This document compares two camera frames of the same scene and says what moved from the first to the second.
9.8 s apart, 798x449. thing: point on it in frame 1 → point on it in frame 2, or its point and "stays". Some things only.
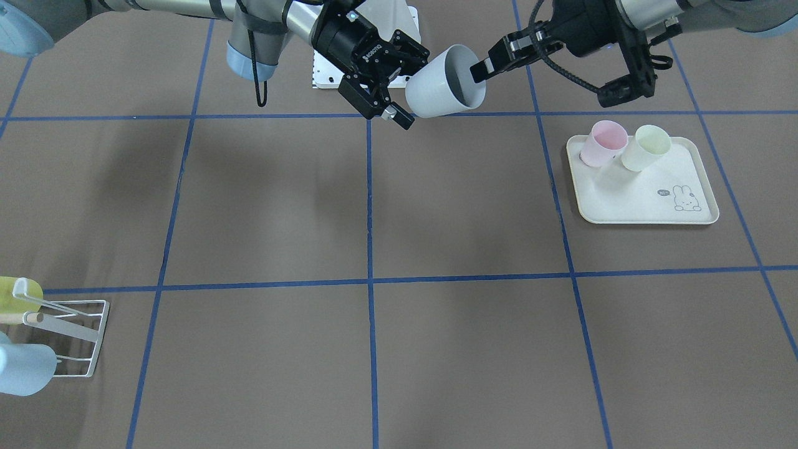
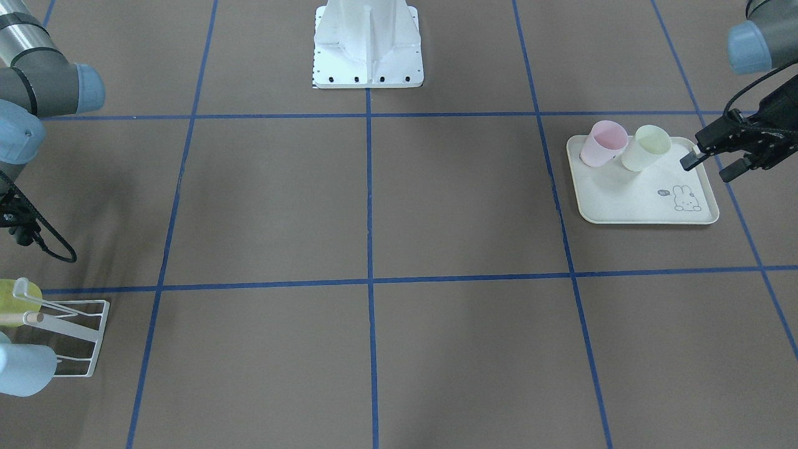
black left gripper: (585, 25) → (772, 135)
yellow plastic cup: (10, 304) stays
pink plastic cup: (605, 139) stays
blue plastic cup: (25, 369) stays
